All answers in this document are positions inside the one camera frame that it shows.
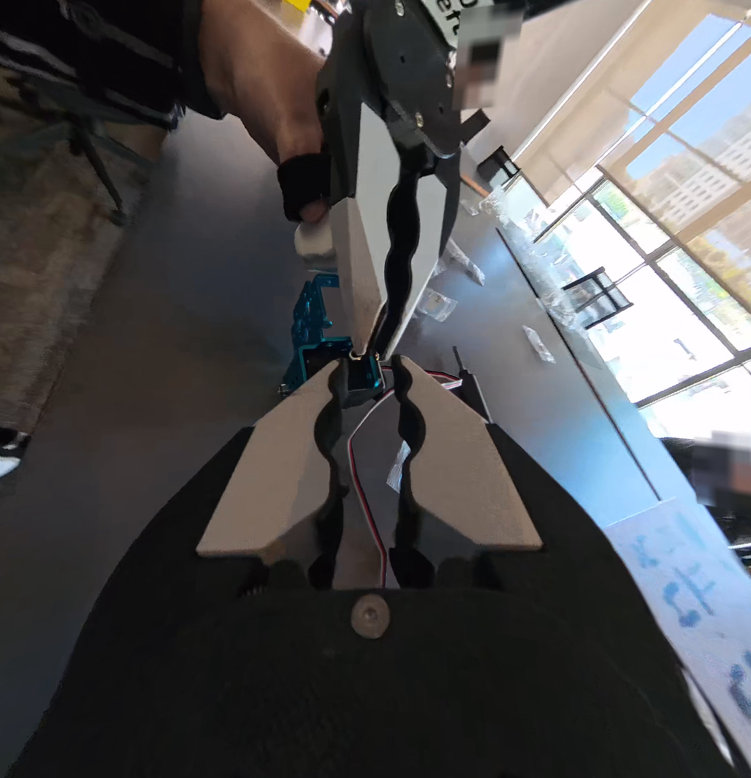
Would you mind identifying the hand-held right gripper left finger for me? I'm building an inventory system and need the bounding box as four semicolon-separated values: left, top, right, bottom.
195;357;348;589

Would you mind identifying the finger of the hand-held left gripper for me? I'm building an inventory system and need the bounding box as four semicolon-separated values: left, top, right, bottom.
292;102;408;359
375;164;463;361

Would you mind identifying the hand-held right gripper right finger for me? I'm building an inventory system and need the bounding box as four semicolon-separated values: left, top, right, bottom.
389;354;544;589

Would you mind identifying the red white black servo cable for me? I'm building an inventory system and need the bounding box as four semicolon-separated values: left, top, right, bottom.
347;370;467;589

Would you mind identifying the blue bracket servo motor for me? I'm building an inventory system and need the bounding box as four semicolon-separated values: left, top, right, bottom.
278;272;385;408

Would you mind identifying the black servo motor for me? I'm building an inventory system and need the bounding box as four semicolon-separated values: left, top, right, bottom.
342;359;382;408

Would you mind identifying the person's left forearm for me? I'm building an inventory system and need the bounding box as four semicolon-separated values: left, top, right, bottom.
0;0;226;131

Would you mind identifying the dark desk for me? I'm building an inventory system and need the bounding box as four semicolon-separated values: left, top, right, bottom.
0;109;662;778

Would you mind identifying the person's left hand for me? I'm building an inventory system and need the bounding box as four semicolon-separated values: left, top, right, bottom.
199;0;329;224

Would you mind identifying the clear zip bag of washers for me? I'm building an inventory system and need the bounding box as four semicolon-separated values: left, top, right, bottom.
421;289;458;323

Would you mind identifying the black electric screwdriver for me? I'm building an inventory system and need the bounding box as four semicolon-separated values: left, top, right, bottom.
450;345;493;423

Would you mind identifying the beige roller blind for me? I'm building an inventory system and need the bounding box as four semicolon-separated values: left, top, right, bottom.
515;0;751;256

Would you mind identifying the printed instruction sheet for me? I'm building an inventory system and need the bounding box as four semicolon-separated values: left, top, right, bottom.
605;498;751;739

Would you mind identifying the large window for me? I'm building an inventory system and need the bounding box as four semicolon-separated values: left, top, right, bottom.
533;12;751;438

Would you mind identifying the black chair base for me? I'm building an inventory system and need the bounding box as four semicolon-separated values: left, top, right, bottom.
11;91;130;227

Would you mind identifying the black metal frame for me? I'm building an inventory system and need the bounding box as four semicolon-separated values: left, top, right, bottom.
478;146;523;187
561;266;635;330

